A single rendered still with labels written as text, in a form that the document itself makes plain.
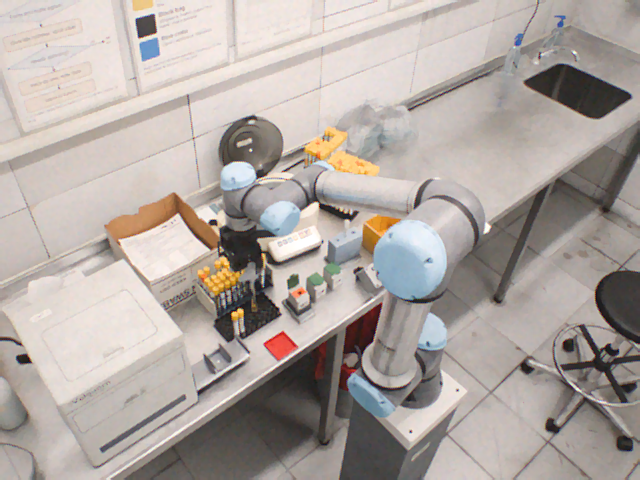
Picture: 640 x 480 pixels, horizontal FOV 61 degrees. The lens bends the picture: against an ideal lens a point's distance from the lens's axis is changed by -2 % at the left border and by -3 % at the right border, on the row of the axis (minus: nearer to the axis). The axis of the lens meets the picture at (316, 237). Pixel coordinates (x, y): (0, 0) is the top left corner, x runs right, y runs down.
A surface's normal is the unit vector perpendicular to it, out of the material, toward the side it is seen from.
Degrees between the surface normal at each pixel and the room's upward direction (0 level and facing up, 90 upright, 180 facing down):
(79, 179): 90
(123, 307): 0
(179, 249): 2
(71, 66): 94
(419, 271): 82
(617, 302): 3
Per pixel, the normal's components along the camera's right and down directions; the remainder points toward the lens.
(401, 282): -0.65, 0.40
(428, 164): 0.04, -0.71
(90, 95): 0.65, 0.61
